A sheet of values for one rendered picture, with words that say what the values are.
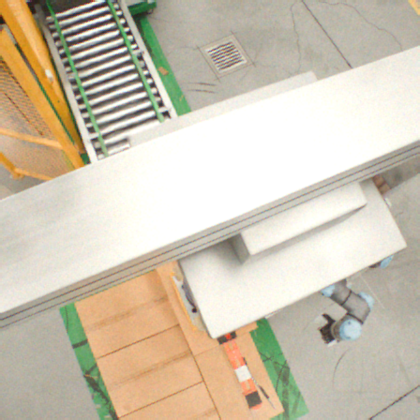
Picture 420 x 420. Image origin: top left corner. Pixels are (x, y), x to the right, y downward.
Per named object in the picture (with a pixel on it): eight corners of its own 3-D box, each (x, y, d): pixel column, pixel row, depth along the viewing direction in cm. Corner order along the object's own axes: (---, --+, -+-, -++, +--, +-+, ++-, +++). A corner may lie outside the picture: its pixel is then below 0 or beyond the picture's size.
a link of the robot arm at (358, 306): (356, 284, 158) (341, 308, 155) (380, 301, 157) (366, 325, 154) (349, 287, 166) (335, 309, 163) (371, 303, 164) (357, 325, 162)
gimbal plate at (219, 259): (129, 148, 64) (125, 134, 59) (304, 85, 68) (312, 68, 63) (209, 339, 57) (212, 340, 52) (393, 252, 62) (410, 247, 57)
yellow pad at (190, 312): (168, 274, 235) (168, 273, 231) (185, 266, 237) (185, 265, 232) (192, 331, 228) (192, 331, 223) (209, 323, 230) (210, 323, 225)
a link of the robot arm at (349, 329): (367, 325, 152) (356, 345, 150) (356, 325, 163) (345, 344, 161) (351, 314, 153) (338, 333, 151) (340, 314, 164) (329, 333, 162)
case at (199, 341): (156, 269, 287) (152, 260, 248) (211, 246, 292) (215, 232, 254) (192, 352, 274) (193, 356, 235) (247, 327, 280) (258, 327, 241)
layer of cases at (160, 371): (87, 306, 317) (74, 303, 278) (207, 255, 331) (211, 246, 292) (147, 458, 291) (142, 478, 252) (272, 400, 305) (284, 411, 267)
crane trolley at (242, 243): (191, 162, 59) (192, 132, 50) (292, 124, 62) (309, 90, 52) (239, 268, 56) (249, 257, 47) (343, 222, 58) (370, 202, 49)
